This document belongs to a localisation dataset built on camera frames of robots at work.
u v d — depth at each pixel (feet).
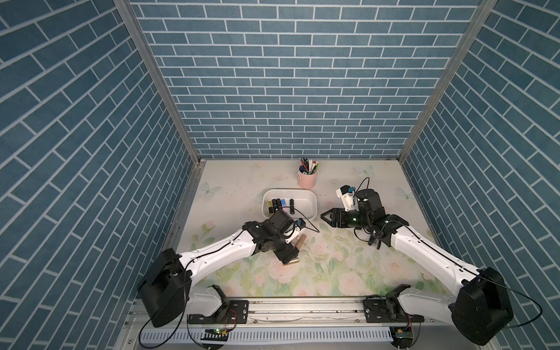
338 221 2.31
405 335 2.39
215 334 2.37
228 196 3.44
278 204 3.29
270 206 3.24
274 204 3.27
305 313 2.47
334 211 2.37
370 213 2.04
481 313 1.31
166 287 1.34
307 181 3.51
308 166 3.44
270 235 1.99
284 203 3.34
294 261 2.74
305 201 3.36
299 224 2.38
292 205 3.33
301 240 2.98
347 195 2.42
